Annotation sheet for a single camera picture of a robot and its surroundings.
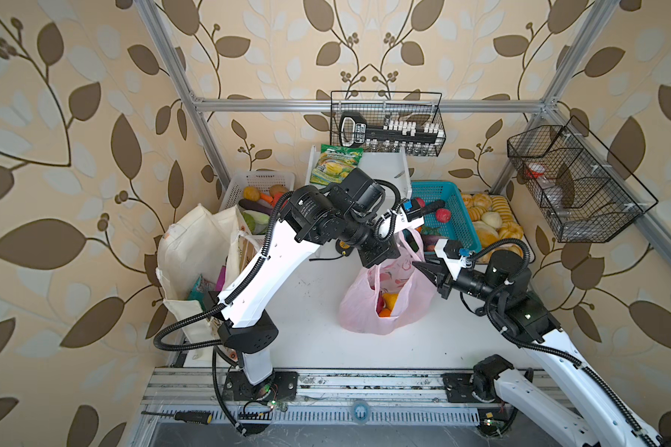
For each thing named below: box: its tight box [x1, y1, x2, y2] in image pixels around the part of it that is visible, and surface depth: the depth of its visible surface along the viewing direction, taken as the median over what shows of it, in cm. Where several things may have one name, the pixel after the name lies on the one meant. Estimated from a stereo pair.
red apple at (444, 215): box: [436, 207, 452, 224], surface depth 110 cm
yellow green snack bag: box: [309, 143, 365, 186], surface depth 82 cm
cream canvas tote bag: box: [156, 203, 262, 358], surface depth 79 cm
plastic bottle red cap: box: [525, 162, 566, 221], surface depth 82 cm
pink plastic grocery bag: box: [339, 228, 439, 336], surface depth 69 cm
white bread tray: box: [461, 191, 536, 264], surface depth 107 cm
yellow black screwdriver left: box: [140, 410, 214, 424], surface depth 70 cm
